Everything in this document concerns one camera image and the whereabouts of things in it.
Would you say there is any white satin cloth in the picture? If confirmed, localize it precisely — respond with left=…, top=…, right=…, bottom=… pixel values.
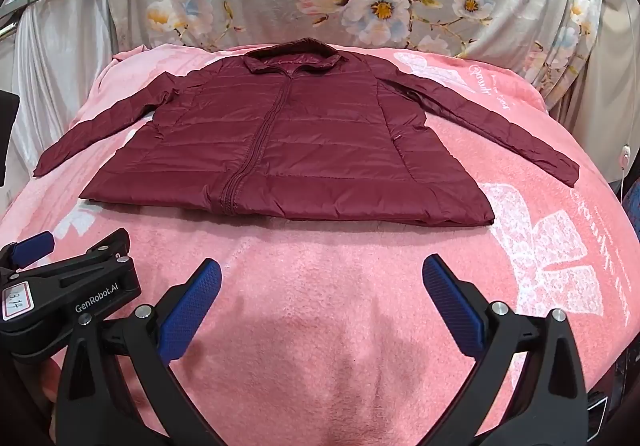
left=0, top=0, right=118, bottom=207

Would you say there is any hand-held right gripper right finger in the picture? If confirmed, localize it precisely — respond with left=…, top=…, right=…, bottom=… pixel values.
left=422, top=255, right=590, bottom=446

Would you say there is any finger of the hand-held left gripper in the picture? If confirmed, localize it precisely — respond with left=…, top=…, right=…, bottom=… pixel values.
left=57, top=227, right=132, bottom=277
left=0, top=231, right=56, bottom=273

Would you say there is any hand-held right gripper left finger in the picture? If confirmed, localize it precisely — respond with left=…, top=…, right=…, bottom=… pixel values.
left=52, top=258, right=222, bottom=446

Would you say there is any maroon puffer jacket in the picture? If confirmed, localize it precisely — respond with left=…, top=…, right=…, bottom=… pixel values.
left=32, top=38, right=581, bottom=228

